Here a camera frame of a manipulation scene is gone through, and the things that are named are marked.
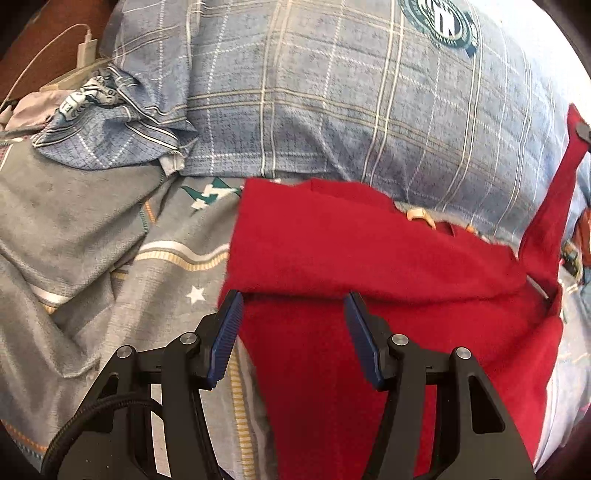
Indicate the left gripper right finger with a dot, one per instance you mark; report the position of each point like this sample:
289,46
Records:
475,436

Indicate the blue plaid quilt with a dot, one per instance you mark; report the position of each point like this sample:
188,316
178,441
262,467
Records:
458,106

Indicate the grey patterned bed sheet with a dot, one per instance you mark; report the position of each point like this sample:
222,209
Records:
94,260

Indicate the brown wooden headboard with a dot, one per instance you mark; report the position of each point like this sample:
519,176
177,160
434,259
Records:
39,40

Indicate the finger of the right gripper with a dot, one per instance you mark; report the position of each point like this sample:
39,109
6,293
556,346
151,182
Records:
583,131

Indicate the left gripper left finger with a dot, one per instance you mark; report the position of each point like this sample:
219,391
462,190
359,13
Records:
110,435

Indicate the red knit garment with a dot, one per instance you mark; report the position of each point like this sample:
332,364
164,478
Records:
298,251

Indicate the red plastic bag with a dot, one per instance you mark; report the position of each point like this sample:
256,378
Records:
581,238

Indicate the white phone charger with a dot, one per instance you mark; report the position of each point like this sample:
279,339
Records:
86,53

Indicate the pale crumpled garment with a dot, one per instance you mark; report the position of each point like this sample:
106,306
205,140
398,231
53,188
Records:
65,98

